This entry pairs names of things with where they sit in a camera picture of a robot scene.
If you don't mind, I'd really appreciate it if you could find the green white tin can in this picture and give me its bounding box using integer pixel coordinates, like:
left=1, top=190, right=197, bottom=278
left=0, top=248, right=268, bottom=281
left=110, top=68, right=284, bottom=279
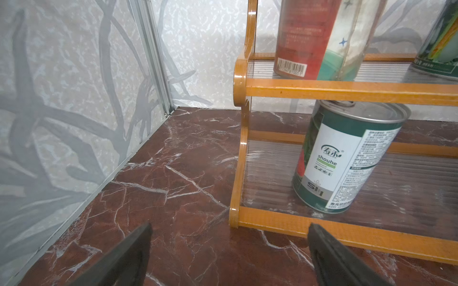
left=292, top=100, right=411, bottom=214

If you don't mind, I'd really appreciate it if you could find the tall clear tomato-label jar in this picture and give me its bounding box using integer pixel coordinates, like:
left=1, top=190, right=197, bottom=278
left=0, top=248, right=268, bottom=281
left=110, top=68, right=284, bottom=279
left=274, top=1, right=386, bottom=81

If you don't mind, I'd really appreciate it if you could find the orange wooden three-tier shelf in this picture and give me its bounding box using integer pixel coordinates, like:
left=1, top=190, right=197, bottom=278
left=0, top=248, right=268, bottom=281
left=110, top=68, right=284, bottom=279
left=229, top=1, right=458, bottom=265

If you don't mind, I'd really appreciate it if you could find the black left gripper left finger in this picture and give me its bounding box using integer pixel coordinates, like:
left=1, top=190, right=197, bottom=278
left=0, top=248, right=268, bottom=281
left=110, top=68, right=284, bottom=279
left=68, top=222, right=153, bottom=286

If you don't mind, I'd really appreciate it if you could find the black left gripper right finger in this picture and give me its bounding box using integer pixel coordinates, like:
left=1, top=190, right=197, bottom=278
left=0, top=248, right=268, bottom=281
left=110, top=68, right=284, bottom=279
left=307, top=224, right=390, bottom=286

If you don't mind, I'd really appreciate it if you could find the silver green label tin can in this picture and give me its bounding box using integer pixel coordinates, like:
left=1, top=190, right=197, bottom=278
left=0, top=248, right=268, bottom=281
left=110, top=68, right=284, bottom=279
left=411, top=1, right=458, bottom=80

